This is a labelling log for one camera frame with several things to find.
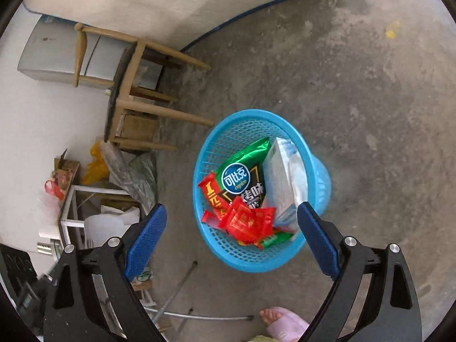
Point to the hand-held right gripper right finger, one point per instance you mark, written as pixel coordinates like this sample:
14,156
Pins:
317,242

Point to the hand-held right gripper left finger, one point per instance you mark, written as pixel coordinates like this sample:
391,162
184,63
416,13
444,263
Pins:
146,242

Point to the white blue carton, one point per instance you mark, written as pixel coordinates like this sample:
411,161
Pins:
281,178

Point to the blue plastic mesh basket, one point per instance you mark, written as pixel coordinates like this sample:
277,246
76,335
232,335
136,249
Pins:
228,131

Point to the small green packet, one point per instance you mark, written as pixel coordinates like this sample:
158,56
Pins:
278,238

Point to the grey metal rod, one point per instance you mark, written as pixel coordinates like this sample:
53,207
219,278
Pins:
213,316
181,281

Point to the grey clear plastic bag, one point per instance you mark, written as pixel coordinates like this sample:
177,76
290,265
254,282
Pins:
139,178

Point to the red sachet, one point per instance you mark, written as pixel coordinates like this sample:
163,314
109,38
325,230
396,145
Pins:
244,222

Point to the red strip packet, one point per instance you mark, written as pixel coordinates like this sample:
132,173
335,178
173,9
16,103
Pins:
212,194

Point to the person's foot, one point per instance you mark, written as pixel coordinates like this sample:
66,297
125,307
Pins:
270,315

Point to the yellow plastic bag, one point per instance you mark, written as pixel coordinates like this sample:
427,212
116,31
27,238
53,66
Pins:
96,167

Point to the pink slipper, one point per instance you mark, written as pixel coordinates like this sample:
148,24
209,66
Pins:
288,327

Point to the green black chip packet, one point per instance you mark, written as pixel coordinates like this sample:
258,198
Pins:
242,178

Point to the small open cardboard box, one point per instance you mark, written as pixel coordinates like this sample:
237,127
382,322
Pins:
71,165

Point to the brown cardboard box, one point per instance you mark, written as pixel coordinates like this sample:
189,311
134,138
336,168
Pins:
139,126

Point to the wooden chair dark seat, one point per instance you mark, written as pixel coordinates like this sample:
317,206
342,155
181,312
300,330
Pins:
156,110

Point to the silver refrigerator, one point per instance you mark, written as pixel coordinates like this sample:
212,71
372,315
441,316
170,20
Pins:
53,53

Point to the white mattress blue edge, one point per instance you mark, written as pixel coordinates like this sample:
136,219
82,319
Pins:
178,3

